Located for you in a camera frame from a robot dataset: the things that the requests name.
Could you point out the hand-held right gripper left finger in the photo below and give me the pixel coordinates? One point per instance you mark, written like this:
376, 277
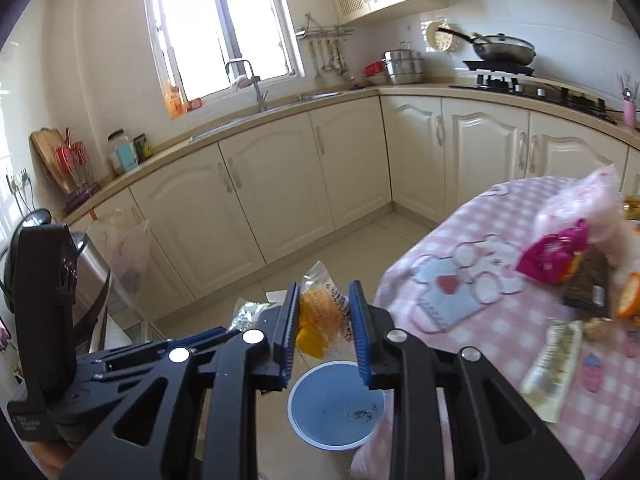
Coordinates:
286, 340

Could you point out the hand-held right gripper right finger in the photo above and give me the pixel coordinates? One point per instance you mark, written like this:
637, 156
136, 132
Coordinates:
361, 345

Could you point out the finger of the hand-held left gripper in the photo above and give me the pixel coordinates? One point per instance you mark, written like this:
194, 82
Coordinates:
120, 374
150, 346

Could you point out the orange clear snack packet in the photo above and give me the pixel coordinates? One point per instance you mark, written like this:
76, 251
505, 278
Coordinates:
315, 320

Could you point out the silver foil wrapper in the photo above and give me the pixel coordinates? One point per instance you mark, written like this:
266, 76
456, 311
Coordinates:
247, 312

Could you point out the blue bowl with white rim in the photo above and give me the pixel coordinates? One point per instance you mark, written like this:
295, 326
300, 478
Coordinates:
330, 400

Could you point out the dark snack wrapper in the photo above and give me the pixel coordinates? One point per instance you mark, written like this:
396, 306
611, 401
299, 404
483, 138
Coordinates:
590, 280

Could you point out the steel cylindrical appliance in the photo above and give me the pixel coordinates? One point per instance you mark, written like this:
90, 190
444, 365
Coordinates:
92, 280

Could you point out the black round appliance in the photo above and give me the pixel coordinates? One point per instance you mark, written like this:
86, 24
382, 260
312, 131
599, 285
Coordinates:
37, 217

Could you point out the hanging clear plastic bag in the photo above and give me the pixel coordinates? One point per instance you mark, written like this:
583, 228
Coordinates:
120, 250

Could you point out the pink checked tablecloth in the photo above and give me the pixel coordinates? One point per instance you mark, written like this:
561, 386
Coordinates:
475, 240

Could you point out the cream kitchen counter cabinets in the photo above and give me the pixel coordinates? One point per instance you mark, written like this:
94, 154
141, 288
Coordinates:
280, 185

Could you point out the wooden cutting board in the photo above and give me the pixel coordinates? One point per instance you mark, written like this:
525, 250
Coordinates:
45, 152

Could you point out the glass jar with blue label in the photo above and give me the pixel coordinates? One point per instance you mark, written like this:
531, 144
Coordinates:
124, 157

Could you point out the dark green jar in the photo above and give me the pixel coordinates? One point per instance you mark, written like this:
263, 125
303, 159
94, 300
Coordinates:
141, 149

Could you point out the green and white wrapper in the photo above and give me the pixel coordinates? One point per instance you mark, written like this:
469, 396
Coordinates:
550, 370

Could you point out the magenta snack wrapper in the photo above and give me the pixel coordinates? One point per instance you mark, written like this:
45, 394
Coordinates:
550, 255

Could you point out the orange bottle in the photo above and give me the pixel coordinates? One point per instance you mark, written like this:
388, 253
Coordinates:
175, 102

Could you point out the small orange sill item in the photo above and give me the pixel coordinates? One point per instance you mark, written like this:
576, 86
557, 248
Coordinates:
194, 105

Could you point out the steel kitchen faucet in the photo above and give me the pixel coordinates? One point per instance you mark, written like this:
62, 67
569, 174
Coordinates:
257, 95

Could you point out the pink cloth on faucet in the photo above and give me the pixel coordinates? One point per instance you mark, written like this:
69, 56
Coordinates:
245, 81

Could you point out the orange snack wrapper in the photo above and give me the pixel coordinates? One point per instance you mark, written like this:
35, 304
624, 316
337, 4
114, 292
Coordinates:
631, 297

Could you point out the red container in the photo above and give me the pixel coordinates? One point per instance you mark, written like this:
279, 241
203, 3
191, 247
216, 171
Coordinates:
374, 69

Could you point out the steel steamer pot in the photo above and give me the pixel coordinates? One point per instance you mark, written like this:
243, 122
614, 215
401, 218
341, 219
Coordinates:
402, 67

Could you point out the black gas stove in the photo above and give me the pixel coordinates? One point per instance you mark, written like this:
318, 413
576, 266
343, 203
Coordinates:
500, 80

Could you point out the yellow perforated plate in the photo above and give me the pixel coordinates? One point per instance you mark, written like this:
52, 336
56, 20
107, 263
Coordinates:
434, 35

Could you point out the white framed window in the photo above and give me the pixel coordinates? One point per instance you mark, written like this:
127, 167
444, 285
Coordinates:
200, 25

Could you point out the wok with lid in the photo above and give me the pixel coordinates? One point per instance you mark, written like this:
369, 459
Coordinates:
500, 50

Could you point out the pink utensil holder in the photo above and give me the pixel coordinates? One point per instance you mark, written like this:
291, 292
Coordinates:
629, 112

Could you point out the wall power socket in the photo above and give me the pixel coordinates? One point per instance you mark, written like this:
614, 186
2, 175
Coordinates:
17, 180

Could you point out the wall utensil rack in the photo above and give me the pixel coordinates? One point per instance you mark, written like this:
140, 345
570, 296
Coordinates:
325, 35

